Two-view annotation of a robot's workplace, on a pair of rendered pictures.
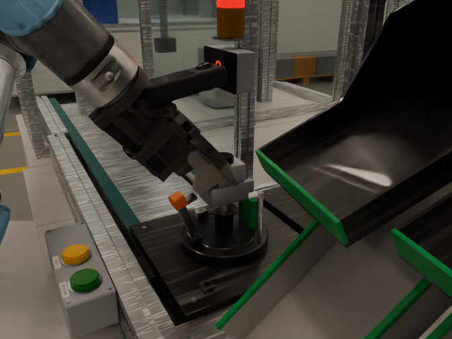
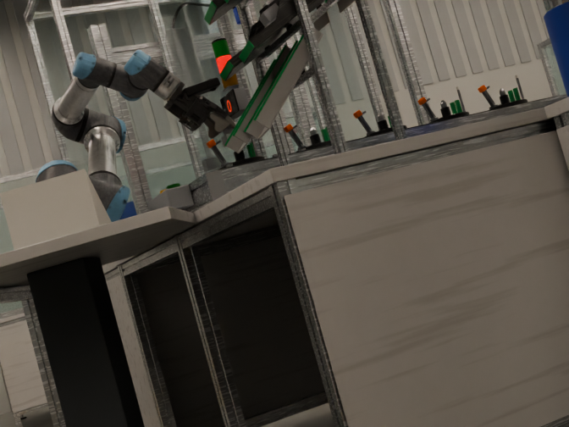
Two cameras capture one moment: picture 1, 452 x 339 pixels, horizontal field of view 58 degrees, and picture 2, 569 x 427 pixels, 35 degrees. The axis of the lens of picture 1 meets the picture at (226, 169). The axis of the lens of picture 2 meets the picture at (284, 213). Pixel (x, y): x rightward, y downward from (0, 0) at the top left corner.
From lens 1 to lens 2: 2.20 m
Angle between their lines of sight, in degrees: 28
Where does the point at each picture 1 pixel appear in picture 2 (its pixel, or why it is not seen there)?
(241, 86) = (241, 105)
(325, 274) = not seen: hidden behind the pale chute
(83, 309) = (174, 191)
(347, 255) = not seen: hidden behind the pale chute
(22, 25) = (139, 68)
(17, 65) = (116, 140)
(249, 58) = (241, 91)
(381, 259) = not seen: hidden behind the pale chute
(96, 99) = (166, 92)
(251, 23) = (240, 77)
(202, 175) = (218, 124)
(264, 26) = (306, 135)
